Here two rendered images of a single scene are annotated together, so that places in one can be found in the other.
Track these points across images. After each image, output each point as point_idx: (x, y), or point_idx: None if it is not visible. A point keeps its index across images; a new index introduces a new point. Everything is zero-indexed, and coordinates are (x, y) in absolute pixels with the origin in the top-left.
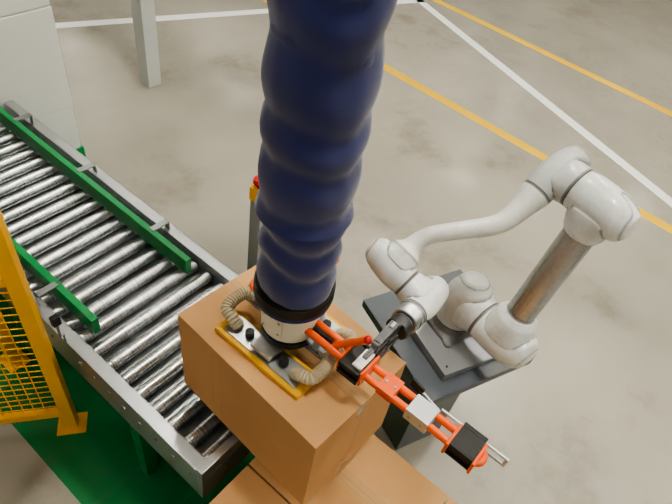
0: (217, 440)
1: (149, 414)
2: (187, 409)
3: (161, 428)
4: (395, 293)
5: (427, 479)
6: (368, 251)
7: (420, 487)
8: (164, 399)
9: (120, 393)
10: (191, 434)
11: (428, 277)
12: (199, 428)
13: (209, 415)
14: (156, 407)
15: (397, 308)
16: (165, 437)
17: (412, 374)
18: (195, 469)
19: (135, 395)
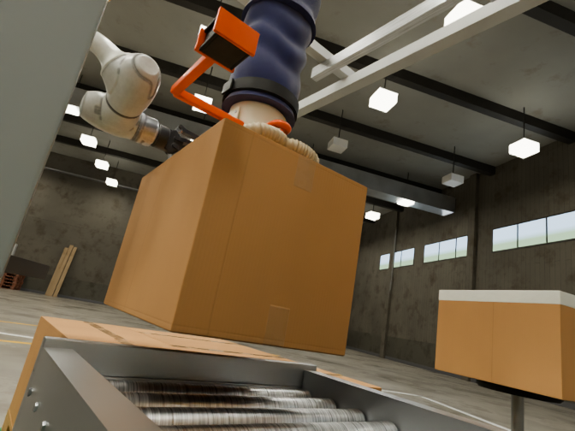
0: (287, 392)
1: (389, 395)
2: (333, 409)
3: (366, 387)
4: (139, 115)
5: (68, 337)
6: (160, 71)
7: (82, 339)
8: (375, 422)
9: (451, 413)
10: (323, 398)
11: (103, 92)
12: (312, 398)
13: (298, 403)
14: (384, 421)
15: (157, 121)
16: (358, 384)
17: (34, 262)
18: (317, 371)
19: (423, 407)
